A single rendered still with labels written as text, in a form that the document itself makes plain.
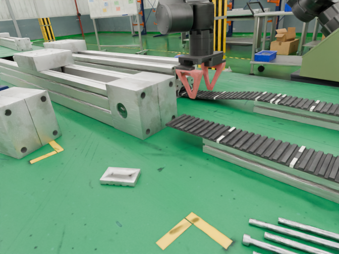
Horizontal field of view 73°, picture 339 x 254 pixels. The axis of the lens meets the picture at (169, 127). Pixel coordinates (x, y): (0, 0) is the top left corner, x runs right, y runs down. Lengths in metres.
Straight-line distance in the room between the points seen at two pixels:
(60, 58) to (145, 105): 0.42
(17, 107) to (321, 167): 0.45
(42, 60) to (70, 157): 0.39
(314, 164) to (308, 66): 0.52
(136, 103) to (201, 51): 0.22
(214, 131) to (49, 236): 0.25
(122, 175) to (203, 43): 0.34
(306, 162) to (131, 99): 0.27
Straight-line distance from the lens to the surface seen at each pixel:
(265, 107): 0.52
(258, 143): 0.34
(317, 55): 0.79
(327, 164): 0.33
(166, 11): 0.50
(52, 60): 0.76
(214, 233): 0.26
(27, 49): 2.32
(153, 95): 0.41
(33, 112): 0.47
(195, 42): 0.55
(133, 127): 0.43
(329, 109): 0.49
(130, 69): 0.70
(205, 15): 0.54
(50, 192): 0.36
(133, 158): 0.38
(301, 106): 0.49
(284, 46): 5.48
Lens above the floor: 0.99
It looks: 27 degrees down
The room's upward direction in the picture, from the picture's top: 5 degrees counter-clockwise
